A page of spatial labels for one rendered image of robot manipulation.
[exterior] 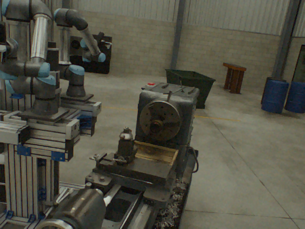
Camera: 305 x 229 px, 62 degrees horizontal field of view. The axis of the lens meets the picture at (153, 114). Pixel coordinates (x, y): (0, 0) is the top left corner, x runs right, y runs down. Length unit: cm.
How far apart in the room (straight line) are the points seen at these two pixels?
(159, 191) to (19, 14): 120
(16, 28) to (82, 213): 109
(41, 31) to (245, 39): 1166
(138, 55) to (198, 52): 272
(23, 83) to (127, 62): 1041
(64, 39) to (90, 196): 147
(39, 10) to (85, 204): 107
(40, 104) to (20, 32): 41
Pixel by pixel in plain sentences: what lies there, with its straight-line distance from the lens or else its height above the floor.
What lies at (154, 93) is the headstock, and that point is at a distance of 209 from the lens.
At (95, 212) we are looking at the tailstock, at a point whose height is 111.
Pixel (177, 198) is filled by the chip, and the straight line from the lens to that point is 196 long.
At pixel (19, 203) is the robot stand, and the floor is 35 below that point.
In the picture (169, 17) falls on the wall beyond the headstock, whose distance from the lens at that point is 1200.
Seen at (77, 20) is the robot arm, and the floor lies 173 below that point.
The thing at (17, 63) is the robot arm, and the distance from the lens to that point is 139.
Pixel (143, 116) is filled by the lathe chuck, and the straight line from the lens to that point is 197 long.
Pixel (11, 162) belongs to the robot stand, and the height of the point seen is 69.
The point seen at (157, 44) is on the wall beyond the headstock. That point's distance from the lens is 1188.
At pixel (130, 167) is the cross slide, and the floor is 97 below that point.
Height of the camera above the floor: 168
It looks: 17 degrees down
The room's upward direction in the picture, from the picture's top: 7 degrees clockwise
